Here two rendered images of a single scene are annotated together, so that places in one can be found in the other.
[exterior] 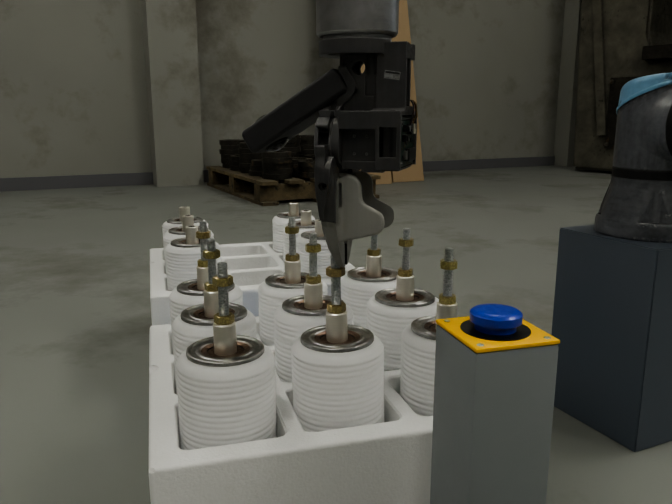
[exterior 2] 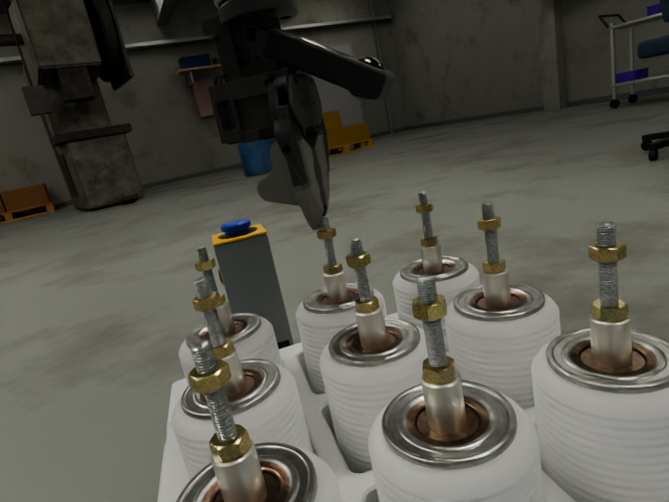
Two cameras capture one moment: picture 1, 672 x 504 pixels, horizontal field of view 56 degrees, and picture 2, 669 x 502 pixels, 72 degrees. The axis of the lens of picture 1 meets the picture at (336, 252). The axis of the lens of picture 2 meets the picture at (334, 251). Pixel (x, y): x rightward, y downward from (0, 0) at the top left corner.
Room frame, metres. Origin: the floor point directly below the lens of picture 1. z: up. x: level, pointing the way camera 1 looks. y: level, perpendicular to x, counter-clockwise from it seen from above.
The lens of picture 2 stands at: (1.07, 0.03, 0.42)
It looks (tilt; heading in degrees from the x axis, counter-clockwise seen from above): 15 degrees down; 183
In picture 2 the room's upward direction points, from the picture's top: 12 degrees counter-clockwise
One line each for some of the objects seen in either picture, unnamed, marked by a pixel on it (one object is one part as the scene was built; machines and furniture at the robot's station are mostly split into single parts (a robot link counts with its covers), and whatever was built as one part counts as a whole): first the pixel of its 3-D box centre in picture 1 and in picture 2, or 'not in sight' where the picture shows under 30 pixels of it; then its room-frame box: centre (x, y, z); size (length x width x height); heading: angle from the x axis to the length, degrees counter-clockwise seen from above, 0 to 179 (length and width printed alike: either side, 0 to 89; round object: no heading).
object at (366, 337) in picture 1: (337, 338); (337, 298); (0.61, 0.00, 0.25); 0.08 x 0.08 x 0.01
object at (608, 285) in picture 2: (204, 249); (608, 283); (0.81, 0.17, 0.30); 0.01 x 0.01 x 0.08
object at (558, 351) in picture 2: (205, 287); (611, 358); (0.81, 0.17, 0.25); 0.08 x 0.08 x 0.01
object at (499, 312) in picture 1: (495, 322); (236, 229); (0.47, -0.12, 0.32); 0.04 x 0.04 x 0.02
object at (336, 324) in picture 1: (336, 326); (335, 286); (0.61, 0.00, 0.26); 0.02 x 0.02 x 0.03
